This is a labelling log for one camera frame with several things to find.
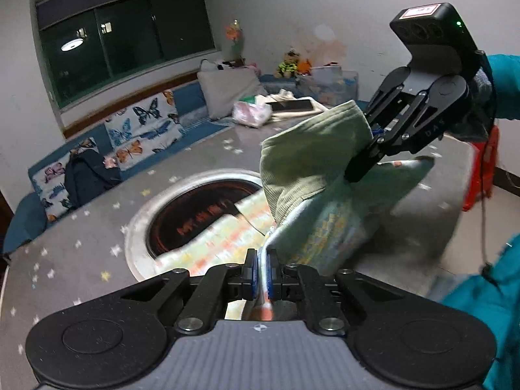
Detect artificial flower decoration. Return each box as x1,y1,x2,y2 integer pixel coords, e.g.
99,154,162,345
225,20,247,62

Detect black backpack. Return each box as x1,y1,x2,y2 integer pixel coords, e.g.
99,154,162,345
63,151,123,209

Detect dark flat tablet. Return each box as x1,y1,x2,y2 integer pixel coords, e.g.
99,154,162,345
270,99,315,113

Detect red plastic stool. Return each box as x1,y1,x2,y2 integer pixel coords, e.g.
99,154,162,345
462,126,500,212

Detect patterned children's garment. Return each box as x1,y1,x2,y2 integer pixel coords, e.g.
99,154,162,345
154,101,460,321

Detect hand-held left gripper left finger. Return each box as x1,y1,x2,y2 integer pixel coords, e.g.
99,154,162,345
120,249,261,334

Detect pink plastic bag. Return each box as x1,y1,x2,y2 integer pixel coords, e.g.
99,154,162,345
232,95,272,128

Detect cream tote bag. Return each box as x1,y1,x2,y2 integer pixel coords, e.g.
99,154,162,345
266,93,331,121

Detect dark glass window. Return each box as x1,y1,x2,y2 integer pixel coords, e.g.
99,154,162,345
34,0,216,110

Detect person's teal jacket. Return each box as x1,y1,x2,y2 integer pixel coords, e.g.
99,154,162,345
441,233,520,390

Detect white pillow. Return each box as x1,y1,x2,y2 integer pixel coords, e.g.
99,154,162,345
198,65,269,120

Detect butterfly print sofa cushion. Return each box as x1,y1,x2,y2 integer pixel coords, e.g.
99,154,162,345
104,89,186,171
32,138,99,223

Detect clear plastic storage box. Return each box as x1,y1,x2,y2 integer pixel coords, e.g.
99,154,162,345
298,67,360,105

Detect yellow green plush toy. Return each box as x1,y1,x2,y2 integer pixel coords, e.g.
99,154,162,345
275,50,302,79

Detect grey star print table cover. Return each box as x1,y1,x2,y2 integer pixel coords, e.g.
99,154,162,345
0,128,476,390

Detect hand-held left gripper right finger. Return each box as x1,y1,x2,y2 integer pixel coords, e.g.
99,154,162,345
266,249,403,334

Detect person's right hand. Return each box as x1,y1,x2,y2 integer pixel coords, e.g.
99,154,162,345
448,51,496,143

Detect round recessed table heater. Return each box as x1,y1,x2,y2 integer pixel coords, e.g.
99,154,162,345
124,169,269,282

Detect blue sofa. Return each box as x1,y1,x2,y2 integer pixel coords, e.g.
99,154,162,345
2,74,303,254

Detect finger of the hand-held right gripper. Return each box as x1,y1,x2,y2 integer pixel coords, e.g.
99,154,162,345
363,66,412,130
343,90,445,183

